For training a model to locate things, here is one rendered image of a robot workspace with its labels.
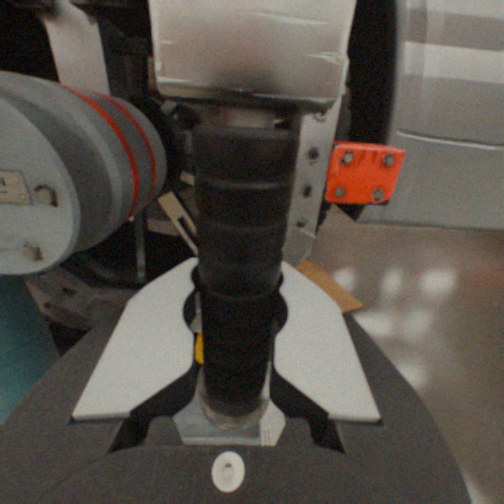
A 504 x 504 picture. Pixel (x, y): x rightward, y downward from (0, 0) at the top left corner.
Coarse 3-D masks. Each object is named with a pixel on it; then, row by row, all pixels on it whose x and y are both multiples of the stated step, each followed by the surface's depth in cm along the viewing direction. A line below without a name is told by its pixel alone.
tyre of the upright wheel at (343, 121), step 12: (348, 72) 31; (348, 96) 32; (348, 120) 34; (336, 132) 34; (324, 204) 39; (324, 216) 40; (60, 264) 43; (84, 276) 45; (108, 288) 46; (120, 288) 46
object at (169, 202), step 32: (0, 0) 30; (0, 32) 33; (32, 32) 36; (0, 64) 35; (32, 64) 40; (128, 64) 31; (160, 128) 39; (288, 128) 34; (192, 160) 42; (160, 192) 39; (128, 224) 62; (192, 224) 42; (96, 256) 47; (128, 256) 52; (160, 256) 55; (192, 256) 55
